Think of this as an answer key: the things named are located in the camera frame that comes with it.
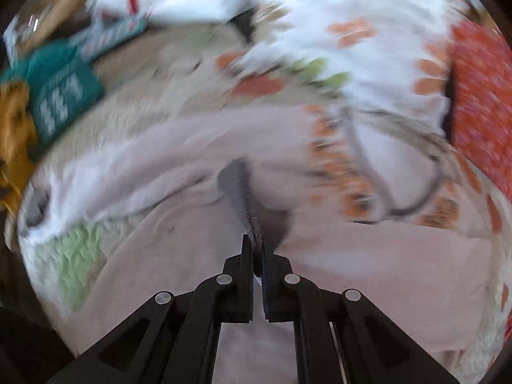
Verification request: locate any teal package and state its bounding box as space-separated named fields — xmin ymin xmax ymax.
xmin=0 ymin=40 xmax=107 ymax=147

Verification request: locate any mustard yellow cloth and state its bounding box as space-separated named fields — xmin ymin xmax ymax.
xmin=0 ymin=80 xmax=38 ymax=212

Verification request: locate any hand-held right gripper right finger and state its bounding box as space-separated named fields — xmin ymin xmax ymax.
xmin=261 ymin=247 xmax=461 ymax=384

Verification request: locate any white floral pillow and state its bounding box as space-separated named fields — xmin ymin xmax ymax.
xmin=224 ymin=0 xmax=473 ymax=137

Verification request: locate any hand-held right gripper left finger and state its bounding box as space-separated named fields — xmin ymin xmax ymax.
xmin=44 ymin=234 xmax=255 ymax=384

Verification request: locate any heart patterned quilt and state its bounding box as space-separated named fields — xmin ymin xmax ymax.
xmin=16 ymin=20 xmax=512 ymax=372

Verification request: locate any orange floral cloth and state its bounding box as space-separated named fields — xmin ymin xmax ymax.
xmin=448 ymin=20 xmax=512 ymax=201

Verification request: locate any colourful printed flat box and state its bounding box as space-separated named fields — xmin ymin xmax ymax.
xmin=78 ymin=14 xmax=148 ymax=62

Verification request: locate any white towel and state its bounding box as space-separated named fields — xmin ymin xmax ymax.
xmin=18 ymin=104 xmax=494 ymax=384

